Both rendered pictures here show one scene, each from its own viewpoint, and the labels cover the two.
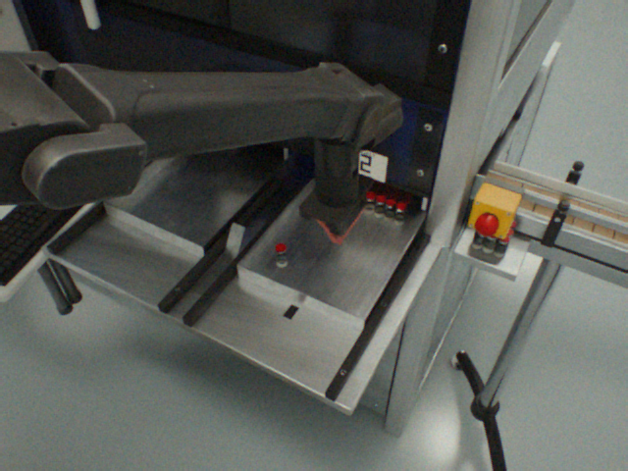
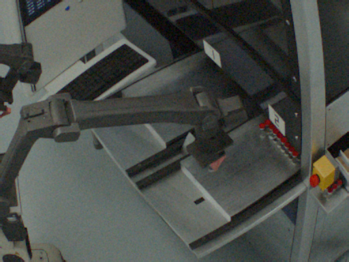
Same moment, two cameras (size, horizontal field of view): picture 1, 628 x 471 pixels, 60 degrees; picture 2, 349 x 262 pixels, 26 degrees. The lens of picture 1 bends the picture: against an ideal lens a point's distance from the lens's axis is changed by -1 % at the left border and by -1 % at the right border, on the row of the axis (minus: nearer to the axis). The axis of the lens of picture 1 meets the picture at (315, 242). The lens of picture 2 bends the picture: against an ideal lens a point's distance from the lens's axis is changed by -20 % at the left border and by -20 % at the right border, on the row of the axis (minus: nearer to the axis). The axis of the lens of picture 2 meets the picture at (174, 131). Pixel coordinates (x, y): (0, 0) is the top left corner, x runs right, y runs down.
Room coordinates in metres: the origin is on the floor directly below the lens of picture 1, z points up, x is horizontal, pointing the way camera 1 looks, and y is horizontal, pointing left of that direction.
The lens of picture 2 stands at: (-0.64, -0.80, 2.85)
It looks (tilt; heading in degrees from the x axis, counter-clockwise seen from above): 48 degrees down; 36
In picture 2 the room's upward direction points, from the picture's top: 10 degrees counter-clockwise
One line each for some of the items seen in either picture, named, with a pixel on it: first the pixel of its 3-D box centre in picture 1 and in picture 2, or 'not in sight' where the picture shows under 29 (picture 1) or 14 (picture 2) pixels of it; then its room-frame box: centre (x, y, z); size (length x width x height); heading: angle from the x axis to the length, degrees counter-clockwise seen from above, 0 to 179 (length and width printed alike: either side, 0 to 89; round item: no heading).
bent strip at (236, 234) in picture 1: (218, 258); (172, 153); (0.69, 0.18, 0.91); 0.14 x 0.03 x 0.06; 149
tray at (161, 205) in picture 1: (204, 182); (191, 93); (0.92, 0.24, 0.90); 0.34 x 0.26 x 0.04; 150
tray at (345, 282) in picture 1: (340, 237); (254, 163); (0.75, -0.05, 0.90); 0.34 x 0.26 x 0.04; 151
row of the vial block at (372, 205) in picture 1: (365, 201); (281, 142); (0.85, -0.10, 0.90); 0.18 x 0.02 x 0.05; 61
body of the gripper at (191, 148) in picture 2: (337, 183); (208, 138); (0.56, -0.03, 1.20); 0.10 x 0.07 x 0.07; 150
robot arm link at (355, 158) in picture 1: (340, 144); (208, 121); (0.56, -0.03, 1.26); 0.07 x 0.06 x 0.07; 137
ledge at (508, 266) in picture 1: (494, 243); (332, 191); (0.76, -0.36, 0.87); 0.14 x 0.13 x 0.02; 150
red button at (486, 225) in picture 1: (487, 223); (315, 180); (0.69, -0.31, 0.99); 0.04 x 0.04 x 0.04; 60
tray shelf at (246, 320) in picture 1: (251, 237); (204, 144); (0.78, 0.13, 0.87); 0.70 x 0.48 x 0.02; 60
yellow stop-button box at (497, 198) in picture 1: (495, 208); (325, 172); (0.73, -0.33, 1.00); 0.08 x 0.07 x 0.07; 150
